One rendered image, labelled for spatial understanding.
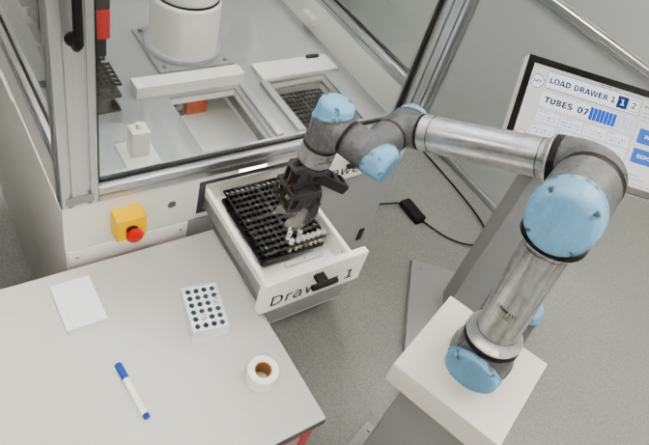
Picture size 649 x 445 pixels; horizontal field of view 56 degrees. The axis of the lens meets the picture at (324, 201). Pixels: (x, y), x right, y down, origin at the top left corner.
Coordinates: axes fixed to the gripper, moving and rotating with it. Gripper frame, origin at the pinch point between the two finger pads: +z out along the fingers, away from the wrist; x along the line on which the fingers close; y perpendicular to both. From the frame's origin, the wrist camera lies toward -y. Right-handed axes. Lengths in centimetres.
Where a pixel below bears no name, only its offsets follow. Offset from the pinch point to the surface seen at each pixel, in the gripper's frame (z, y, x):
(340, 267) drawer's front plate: 6.7, -9.1, 10.7
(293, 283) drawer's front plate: 7.2, 4.4, 10.9
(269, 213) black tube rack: 7.2, -0.8, -10.1
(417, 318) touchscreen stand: 85, -92, -4
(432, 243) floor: 85, -128, -36
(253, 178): 8.8, -3.9, -24.5
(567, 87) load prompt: -27, -93, -8
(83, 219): 11.3, 40.4, -22.3
